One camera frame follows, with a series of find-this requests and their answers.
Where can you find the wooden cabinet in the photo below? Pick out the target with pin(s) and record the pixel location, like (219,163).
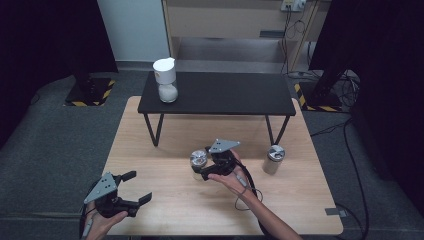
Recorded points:
(230,23)

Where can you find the person's right hand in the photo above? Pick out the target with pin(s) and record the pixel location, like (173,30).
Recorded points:
(233,181)

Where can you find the white-lidded glass jar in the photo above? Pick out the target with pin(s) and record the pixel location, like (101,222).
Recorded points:
(165,80)

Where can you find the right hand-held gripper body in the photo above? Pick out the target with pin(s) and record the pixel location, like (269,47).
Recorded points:
(223,163)

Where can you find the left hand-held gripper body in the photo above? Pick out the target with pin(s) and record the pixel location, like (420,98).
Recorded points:
(103,188)

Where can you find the black metal-legged shelf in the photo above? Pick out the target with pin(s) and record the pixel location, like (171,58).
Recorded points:
(226,93)

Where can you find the grey tape piece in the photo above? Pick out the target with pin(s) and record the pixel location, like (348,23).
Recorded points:
(335,212)

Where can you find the silver-lidded jar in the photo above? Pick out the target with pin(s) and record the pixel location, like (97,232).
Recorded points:
(198,158)
(274,158)

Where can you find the white panel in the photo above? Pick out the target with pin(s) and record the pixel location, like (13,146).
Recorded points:
(136,30)

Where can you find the person's left hand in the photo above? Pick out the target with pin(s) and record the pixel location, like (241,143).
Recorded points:
(100,226)

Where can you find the white power strip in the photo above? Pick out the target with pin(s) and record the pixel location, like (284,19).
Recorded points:
(293,4)

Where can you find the dark curtain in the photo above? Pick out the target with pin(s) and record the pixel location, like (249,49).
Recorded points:
(393,83)
(33,50)

